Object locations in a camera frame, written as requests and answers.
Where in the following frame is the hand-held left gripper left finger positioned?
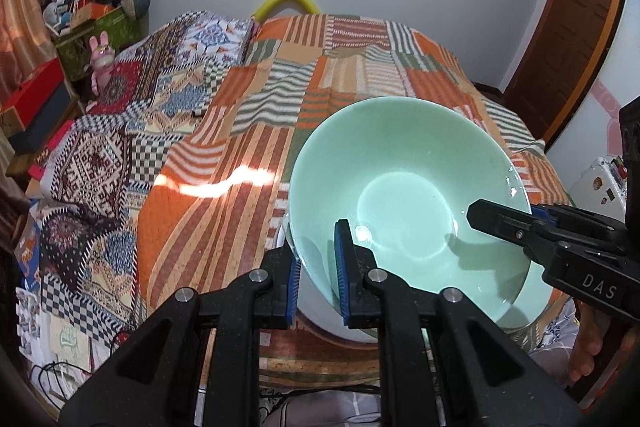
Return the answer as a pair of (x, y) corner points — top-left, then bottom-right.
(59, 247), (301, 427)

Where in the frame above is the white printed cloth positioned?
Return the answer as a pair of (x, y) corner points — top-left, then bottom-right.
(530, 297), (581, 348)

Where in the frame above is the pink bunny toy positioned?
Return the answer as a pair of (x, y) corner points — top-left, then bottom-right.
(89, 32), (117, 92)

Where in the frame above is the mint green bowl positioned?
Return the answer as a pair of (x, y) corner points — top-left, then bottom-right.
(289, 97), (551, 330)

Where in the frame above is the brown wooden door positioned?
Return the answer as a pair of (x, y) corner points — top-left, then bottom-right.
(502, 0), (628, 145)

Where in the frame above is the person's right hand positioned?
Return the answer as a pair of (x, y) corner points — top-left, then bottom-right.
(569, 301), (609, 383)

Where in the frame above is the paper pile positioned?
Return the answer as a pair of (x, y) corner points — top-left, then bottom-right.
(15, 287), (131, 388)

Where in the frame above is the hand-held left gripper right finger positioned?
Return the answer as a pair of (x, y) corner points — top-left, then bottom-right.
(334, 218), (586, 427)

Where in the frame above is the white plastic appliance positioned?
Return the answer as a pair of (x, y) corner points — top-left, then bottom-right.
(570, 156), (628, 220)

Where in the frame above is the green storage box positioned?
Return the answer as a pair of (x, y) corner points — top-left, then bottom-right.
(55, 9), (143, 80)

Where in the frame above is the red box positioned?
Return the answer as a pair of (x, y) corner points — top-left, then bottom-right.
(0, 57), (66, 132)

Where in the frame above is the brown striped curtain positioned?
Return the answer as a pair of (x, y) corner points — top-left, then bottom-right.
(0, 0), (71, 92)

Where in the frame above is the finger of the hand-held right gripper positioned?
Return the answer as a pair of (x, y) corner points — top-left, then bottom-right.
(466, 198), (561, 265)
(530, 203), (626, 240)

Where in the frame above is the orange striped patchwork blanket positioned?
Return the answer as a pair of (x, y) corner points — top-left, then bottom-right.
(137, 13), (573, 388)

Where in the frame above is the black floor cable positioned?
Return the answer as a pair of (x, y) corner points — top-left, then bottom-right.
(30, 357), (101, 408)

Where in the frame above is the patterned patchwork quilt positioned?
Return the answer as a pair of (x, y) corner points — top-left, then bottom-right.
(15, 9), (261, 348)

